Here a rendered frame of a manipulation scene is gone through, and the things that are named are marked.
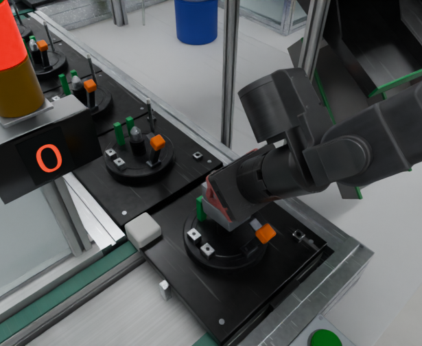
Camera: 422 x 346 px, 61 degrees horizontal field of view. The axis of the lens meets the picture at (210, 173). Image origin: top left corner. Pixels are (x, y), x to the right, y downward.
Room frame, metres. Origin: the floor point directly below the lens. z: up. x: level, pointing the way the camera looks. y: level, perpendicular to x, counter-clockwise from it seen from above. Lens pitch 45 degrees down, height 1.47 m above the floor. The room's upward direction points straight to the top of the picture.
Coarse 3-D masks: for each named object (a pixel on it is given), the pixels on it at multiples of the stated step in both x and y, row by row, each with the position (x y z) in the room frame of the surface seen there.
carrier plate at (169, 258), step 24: (192, 192) 0.44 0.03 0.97; (168, 216) 0.39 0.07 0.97; (264, 216) 0.39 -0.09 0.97; (288, 216) 0.39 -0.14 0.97; (168, 240) 0.34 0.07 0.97; (288, 240) 0.34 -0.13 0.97; (312, 240) 0.34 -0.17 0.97; (168, 264) 0.29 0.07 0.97; (192, 264) 0.29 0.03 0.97; (264, 264) 0.29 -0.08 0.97; (288, 264) 0.29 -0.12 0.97; (192, 288) 0.25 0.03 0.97; (216, 288) 0.25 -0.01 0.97; (240, 288) 0.25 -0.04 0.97; (264, 288) 0.25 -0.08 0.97; (192, 312) 0.22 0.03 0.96; (216, 312) 0.22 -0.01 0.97; (240, 312) 0.22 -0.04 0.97; (216, 336) 0.18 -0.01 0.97
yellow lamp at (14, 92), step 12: (24, 60) 0.31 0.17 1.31; (0, 72) 0.29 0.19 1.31; (12, 72) 0.29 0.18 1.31; (24, 72) 0.30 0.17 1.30; (0, 84) 0.28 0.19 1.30; (12, 84) 0.29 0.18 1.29; (24, 84) 0.30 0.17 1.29; (36, 84) 0.31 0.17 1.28; (0, 96) 0.28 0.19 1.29; (12, 96) 0.29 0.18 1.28; (24, 96) 0.29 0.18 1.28; (36, 96) 0.30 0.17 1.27; (0, 108) 0.28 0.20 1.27; (12, 108) 0.29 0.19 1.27; (24, 108) 0.29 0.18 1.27; (36, 108) 0.30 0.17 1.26
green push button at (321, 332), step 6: (318, 330) 0.19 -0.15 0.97; (324, 330) 0.19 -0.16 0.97; (312, 336) 0.18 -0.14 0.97; (318, 336) 0.18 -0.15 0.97; (324, 336) 0.18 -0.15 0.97; (330, 336) 0.18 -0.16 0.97; (336, 336) 0.18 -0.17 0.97; (312, 342) 0.18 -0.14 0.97; (318, 342) 0.18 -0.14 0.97; (324, 342) 0.18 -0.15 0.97; (330, 342) 0.18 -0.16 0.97; (336, 342) 0.18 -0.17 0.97
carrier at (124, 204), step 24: (144, 120) 0.67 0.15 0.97; (120, 144) 0.55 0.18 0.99; (144, 144) 0.53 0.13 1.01; (168, 144) 0.56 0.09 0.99; (192, 144) 0.58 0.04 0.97; (96, 168) 0.51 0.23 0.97; (120, 168) 0.48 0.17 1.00; (144, 168) 0.49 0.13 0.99; (168, 168) 0.50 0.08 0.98; (192, 168) 0.51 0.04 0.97; (216, 168) 0.51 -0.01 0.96; (96, 192) 0.44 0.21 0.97; (120, 192) 0.44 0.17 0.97; (144, 192) 0.44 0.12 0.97; (168, 192) 0.44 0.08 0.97; (120, 216) 0.39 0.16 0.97
